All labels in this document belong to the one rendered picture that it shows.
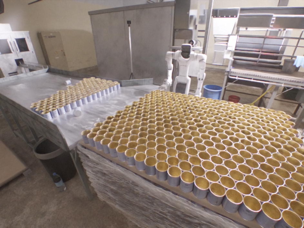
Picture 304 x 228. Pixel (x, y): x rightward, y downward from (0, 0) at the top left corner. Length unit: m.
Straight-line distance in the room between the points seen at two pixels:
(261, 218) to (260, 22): 3.17
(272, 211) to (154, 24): 3.44
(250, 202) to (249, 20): 3.14
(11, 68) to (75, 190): 4.70
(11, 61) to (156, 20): 4.55
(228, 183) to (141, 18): 3.52
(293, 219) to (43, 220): 2.19
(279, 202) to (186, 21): 2.78
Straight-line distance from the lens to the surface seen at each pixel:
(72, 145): 1.24
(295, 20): 3.58
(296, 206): 0.91
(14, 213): 2.55
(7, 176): 2.86
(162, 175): 0.80
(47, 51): 7.68
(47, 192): 2.49
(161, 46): 3.51
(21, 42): 6.22
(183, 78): 2.09
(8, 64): 6.13
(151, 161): 0.87
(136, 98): 1.80
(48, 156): 2.10
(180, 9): 3.10
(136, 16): 3.87
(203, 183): 0.81
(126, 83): 2.24
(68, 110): 1.72
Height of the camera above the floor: 1.79
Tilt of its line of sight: 30 degrees down
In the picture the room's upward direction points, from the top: straight up
